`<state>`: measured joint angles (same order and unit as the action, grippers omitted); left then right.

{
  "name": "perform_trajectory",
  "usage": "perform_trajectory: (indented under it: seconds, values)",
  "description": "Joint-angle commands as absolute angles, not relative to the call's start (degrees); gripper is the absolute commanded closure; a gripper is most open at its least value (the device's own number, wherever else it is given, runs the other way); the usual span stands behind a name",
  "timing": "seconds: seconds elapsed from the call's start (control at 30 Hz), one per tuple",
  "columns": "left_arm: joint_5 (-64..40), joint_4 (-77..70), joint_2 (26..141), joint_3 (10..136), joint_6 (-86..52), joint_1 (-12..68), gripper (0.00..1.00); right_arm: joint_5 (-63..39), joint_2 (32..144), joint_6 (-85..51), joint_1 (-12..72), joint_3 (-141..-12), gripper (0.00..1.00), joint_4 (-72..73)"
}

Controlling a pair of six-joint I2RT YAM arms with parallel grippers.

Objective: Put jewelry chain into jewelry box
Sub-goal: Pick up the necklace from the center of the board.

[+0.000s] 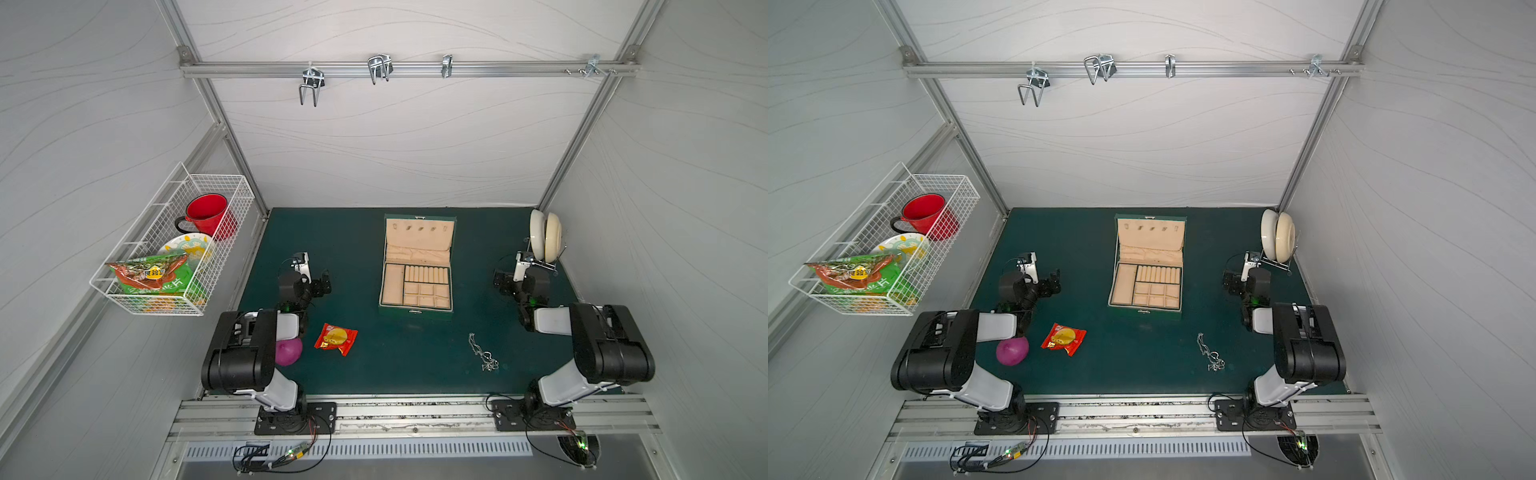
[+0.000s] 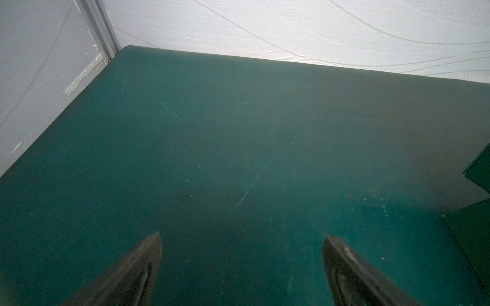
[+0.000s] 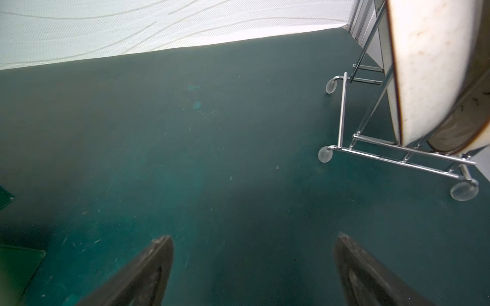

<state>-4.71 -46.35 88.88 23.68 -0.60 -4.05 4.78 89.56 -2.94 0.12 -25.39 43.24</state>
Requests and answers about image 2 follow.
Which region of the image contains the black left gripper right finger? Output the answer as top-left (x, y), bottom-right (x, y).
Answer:
top-left (322, 236), bottom-right (421, 306)

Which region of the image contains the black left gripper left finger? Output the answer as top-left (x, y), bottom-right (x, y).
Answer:
top-left (63, 232), bottom-right (162, 305)

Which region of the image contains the green jewelry box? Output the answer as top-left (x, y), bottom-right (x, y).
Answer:
top-left (444, 146), bottom-right (489, 292)

